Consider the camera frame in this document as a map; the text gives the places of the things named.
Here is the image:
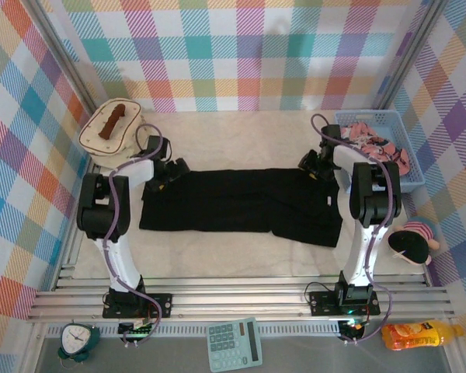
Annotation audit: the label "controller board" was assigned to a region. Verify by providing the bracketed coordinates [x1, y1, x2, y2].
[339, 320, 368, 341]
[118, 321, 156, 339]

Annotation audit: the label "left controller board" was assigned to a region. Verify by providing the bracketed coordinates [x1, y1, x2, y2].
[118, 321, 156, 339]

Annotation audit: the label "green alarm clock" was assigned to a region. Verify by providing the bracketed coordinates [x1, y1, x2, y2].
[57, 322, 101, 361]

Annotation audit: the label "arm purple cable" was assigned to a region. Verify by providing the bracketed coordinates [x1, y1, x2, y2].
[103, 123, 174, 347]
[310, 113, 395, 345]

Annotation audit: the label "aluminium side rail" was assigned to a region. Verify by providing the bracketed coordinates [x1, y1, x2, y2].
[54, 115, 116, 291]

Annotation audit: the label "pink shark-print garment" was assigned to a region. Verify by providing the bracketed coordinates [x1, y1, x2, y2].
[339, 122, 411, 178]

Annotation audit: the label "plush doll toy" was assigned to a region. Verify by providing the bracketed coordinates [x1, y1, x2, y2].
[387, 220, 440, 267]

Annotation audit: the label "right controller board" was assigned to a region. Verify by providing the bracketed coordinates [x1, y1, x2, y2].
[339, 320, 368, 341]

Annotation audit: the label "black t-shirt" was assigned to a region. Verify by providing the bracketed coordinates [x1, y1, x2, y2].
[138, 167, 345, 249]

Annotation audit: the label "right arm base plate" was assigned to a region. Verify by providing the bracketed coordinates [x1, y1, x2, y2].
[308, 290, 381, 316]

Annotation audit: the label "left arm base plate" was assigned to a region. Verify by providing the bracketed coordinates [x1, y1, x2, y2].
[102, 293, 173, 319]

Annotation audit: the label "cream toiletry bag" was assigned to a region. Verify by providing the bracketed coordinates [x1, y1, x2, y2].
[78, 98, 147, 170]

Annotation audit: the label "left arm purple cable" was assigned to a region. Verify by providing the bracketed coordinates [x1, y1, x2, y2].
[103, 123, 174, 347]

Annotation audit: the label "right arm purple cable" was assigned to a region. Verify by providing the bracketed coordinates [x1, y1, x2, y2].
[310, 113, 395, 345]

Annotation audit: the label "teal calculator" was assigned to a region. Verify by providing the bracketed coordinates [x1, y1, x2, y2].
[206, 317, 263, 372]

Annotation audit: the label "orange drink bottle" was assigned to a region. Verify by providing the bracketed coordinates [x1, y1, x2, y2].
[380, 319, 465, 351]

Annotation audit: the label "blue plastic basket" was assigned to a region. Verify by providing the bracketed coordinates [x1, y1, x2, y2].
[333, 110, 426, 195]

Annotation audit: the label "aluminium frame post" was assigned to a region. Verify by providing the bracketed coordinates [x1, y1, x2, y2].
[374, 0, 451, 117]
[23, 0, 116, 129]

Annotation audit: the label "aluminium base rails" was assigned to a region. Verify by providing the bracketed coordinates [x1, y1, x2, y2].
[26, 271, 457, 323]

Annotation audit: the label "white slotted cable duct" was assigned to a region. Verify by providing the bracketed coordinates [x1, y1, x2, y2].
[46, 324, 341, 337]

